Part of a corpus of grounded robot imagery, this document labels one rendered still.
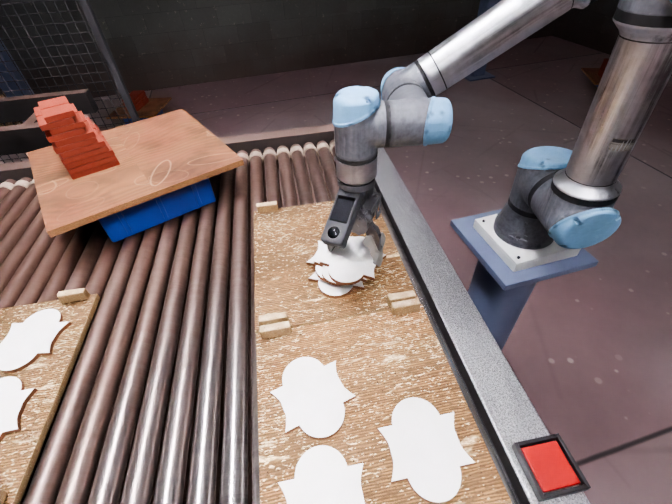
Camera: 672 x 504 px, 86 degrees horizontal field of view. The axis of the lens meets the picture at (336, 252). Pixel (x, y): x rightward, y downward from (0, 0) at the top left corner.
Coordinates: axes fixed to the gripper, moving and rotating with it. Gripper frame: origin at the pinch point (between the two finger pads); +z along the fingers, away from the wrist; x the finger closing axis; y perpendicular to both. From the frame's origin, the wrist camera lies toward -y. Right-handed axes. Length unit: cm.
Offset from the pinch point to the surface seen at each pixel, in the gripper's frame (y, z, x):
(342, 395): -27.7, 3.7, -9.7
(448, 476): -32.4, 3.7, -28.6
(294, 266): -3.2, 4.6, 13.9
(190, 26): 318, 34, 342
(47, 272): -27, 7, 73
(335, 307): -10.5, 4.7, -0.3
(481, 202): 178, 98, -22
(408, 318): -7.2, 4.7, -15.2
